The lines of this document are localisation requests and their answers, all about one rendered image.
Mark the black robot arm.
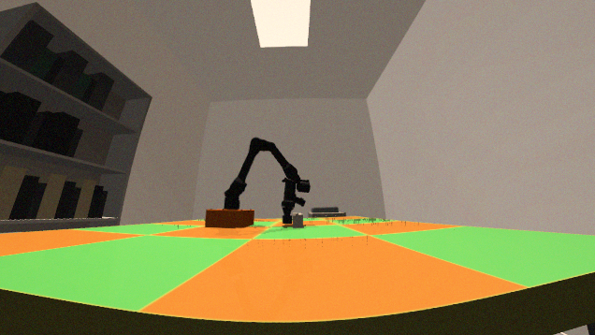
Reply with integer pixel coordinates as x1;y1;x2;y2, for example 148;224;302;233
223;137;311;211

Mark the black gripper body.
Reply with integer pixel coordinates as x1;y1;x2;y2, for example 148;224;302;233
282;190;296;208

